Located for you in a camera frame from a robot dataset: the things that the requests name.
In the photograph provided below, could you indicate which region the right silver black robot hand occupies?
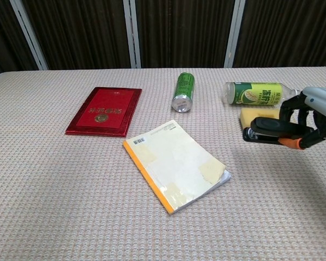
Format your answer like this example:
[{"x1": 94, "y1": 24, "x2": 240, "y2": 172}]
[{"x1": 278, "y1": 86, "x2": 326, "y2": 150}]

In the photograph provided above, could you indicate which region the black clip device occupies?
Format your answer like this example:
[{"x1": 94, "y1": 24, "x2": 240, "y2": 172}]
[{"x1": 242, "y1": 116, "x2": 316, "y2": 145}]

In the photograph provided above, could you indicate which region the cream notebook orange spine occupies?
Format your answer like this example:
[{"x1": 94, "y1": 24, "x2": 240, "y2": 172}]
[{"x1": 122, "y1": 119, "x2": 232, "y2": 215}]

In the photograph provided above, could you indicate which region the green yellow label plastic bottle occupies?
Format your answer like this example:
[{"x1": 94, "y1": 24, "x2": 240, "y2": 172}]
[{"x1": 221, "y1": 81, "x2": 305, "y2": 107}]

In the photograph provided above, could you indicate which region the yellow sponge block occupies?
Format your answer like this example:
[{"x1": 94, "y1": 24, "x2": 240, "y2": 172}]
[{"x1": 239, "y1": 108, "x2": 301, "y2": 130}]

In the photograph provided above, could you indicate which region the black ribbed partition panel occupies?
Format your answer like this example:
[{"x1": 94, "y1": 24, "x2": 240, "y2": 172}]
[
  {"x1": 135, "y1": 0, "x2": 236, "y2": 69},
  {"x1": 233, "y1": 0, "x2": 326, "y2": 68},
  {"x1": 0, "y1": 0, "x2": 40, "y2": 76},
  {"x1": 21, "y1": 0, "x2": 133, "y2": 70}
]

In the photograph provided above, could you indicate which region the green drink can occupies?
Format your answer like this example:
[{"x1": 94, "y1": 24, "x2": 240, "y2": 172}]
[{"x1": 171, "y1": 72, "x2": 196, "y2": 113}]

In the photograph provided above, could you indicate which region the red certificate folder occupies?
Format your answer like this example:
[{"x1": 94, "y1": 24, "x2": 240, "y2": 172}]
[{"x1": 65, "y1": 86, "x2": 142, "y2": 138}]

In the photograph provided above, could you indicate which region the beige woven tablecloth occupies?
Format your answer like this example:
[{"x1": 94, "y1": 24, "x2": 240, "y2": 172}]
[{"x1": 0, "y1": 66, "x2": 326, "y2": 261}]

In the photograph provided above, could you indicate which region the grey aluminium partition post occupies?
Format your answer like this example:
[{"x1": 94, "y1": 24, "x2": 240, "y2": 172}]
[
  {"x1": 122, "y1": 0, "x2": 142, "y2": 69},
  {"x1": 224, "y1": 0, "x2": 247, "y2": 68},
  {"x1": 9, "y1": 0, "x2": 49, "y2": 71}
]

